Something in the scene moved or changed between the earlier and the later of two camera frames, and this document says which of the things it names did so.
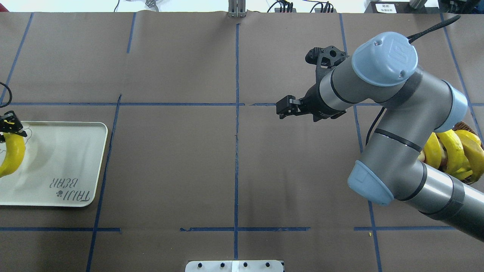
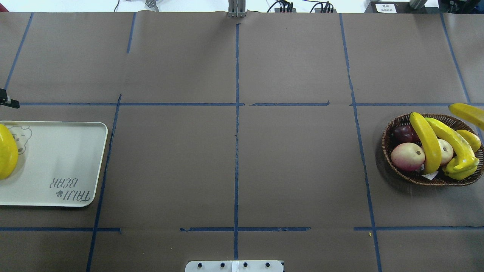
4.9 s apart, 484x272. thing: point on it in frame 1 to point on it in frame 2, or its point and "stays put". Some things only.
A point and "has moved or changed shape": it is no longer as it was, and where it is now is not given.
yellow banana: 15,152 has moved or changed shape
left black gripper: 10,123 to 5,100
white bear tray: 61,167 stays put
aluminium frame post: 236,8 stays put
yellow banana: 432,151 stays put
